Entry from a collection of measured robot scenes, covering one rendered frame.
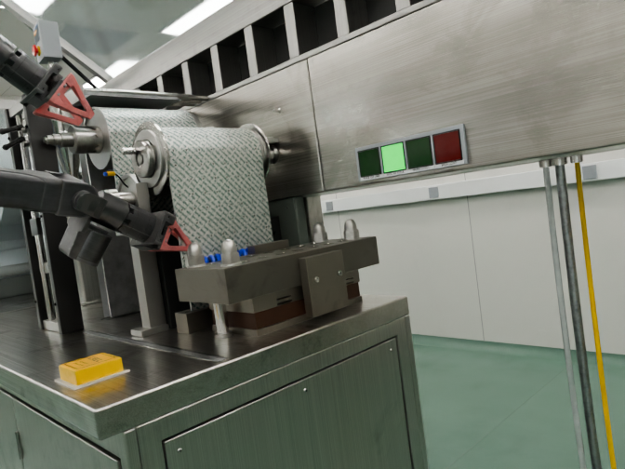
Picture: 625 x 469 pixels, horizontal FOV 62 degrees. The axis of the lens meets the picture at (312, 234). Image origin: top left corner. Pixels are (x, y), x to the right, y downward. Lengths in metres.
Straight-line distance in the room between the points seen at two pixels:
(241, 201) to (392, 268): 2.99
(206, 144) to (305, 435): 0.60
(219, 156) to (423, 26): 0.47
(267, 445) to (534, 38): 0.76
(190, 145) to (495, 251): 2.75
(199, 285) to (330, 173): 0.41
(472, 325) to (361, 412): 2.79
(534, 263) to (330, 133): 2.50
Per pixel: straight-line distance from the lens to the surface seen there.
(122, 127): 1.29
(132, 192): 1.11
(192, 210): 1.07
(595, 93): 0.89
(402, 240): 3.95
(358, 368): 1.01
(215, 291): 0.89
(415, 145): 1.01
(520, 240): 3.50
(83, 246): 0.97
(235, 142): 1.15
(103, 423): 0.73
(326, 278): 0.99
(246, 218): 1.14
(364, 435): 1.05
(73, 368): 0.85
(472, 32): 0.98
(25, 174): 0.90
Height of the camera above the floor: 1.11
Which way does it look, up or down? 3 degrees down
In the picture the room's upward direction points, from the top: 8 degrees counter-clockwise
